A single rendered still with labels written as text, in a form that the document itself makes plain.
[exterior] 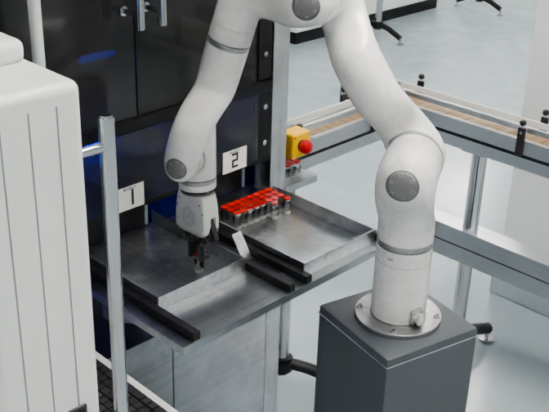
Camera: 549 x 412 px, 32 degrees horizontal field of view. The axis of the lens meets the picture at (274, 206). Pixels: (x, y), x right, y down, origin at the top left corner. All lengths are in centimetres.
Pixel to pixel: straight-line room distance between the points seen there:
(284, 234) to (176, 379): 53
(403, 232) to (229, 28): 54
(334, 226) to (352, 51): 69
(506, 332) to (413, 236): 183
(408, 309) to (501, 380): 147
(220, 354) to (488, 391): 111
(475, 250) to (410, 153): 139
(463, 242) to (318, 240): 97
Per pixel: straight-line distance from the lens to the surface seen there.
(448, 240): 326
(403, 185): 183
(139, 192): 226
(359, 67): 185
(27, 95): 133
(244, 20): 190
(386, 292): 202
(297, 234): 238
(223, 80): 195
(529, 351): 366
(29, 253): 141
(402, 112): 192
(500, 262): 317
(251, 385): 287
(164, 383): 259
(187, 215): 212
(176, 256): 227
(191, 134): 194
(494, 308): 388
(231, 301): 209
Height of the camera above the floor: 197
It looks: 26 degrees down
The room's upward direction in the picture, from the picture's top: 2 degrees clockwise
